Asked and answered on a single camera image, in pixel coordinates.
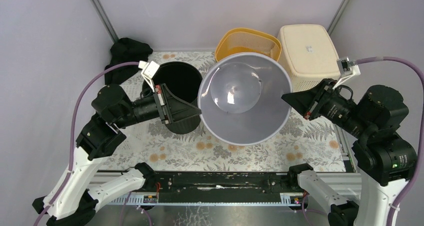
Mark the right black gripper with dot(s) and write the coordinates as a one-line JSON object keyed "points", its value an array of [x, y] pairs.
{"points": [[309, 101]]}

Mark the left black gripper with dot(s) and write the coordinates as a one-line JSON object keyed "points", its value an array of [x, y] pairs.
{"points": [[162, 104]]}

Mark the black round bucket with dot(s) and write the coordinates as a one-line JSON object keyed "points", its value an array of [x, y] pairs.
{"points": [[183, 80]]}

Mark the cream large container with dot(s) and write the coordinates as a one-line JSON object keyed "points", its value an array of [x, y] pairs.
{"points": [[308, 55]]}

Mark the grey bucket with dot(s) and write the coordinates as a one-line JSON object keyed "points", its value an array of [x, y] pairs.
{"points": [[240, 99]]}

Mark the yellow plastic waste basket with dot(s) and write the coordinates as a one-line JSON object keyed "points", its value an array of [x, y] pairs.
{"points": [[240, 40]]}

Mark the white perforated basket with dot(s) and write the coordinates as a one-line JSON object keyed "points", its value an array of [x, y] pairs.
{"points": [[136, 135]]}

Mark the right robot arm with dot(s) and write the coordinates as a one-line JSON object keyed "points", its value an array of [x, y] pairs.
{"points": [[387, 162]]}

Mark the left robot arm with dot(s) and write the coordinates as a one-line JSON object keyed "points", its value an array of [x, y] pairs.
{"points": [[73, 201]]}

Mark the floral patterned table mat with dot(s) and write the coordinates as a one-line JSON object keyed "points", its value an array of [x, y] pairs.
{"points": [[299, 141]]}

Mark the black crumpled cloth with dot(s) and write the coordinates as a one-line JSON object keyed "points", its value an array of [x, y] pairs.
{"points": [[126, 50]]}

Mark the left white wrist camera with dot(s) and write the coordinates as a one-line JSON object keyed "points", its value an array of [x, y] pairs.
{"points": [[148, 71]]}

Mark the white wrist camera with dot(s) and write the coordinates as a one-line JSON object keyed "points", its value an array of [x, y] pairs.
{"points": [[148, 71], [348, 69]]}

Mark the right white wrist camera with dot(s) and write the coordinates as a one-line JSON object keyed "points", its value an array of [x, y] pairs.
{"points": [[348, 69]]}

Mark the aluminium frame rail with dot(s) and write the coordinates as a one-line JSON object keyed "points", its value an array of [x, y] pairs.
{"points": [[344, 184]]}

